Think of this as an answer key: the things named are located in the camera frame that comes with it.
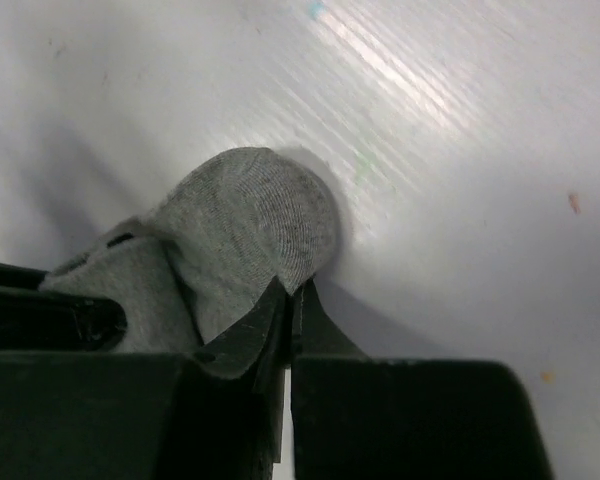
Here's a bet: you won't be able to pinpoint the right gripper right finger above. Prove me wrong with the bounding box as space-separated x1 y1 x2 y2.
291 283 553 479

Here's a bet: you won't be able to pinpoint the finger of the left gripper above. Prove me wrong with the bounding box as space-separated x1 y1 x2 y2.
0 263 127 352

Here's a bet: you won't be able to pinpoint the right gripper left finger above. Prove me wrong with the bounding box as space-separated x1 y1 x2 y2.
0 281 286 479

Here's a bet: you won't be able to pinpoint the grey sock black stripes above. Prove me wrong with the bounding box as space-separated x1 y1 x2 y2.
41 147 339 355

